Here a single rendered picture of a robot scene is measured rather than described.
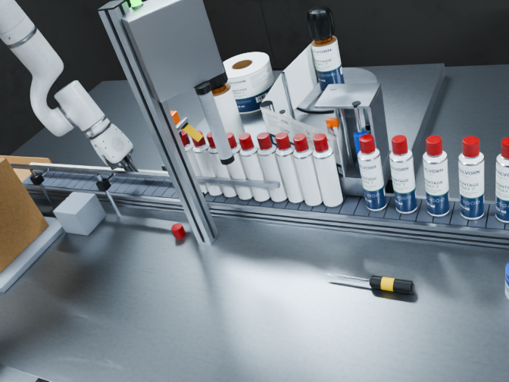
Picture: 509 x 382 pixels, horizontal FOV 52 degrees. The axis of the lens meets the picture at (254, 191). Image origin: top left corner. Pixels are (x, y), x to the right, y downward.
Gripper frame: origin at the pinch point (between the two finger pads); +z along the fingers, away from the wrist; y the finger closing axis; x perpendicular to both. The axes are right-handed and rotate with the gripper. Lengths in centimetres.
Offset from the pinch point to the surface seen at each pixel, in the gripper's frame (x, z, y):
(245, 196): -37.4, 18.5, -3.0
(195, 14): -61, -30, -7
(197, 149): -32.0, 0.6, -2.1
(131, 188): 4.0, 5.2, -1.6
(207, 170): -30.7, 7.4, -2.2
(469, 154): -98, 23, -3
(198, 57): -57, -22, -9
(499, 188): -101, 33, -3
